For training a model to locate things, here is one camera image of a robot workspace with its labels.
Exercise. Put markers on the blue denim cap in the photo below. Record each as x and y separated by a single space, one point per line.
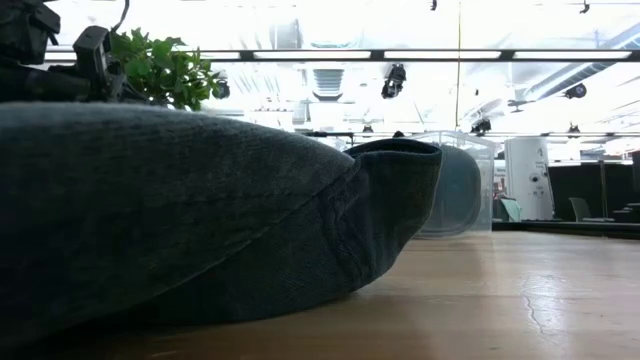
150 200

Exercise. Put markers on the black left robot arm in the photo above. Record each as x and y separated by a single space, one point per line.
25 30

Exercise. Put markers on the green leafy plant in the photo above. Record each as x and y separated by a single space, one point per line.
160 70

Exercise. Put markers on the black ceiling spotlight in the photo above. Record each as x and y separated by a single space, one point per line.
221 89
576 91

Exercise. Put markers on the clear plastic storage bin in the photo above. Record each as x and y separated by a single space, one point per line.
487 200

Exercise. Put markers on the teal chair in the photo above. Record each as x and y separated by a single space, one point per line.
511 209

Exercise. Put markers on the white cylindrical column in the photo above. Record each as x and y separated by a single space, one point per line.
529 175

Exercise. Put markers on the grey chair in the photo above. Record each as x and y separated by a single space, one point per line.
580 207

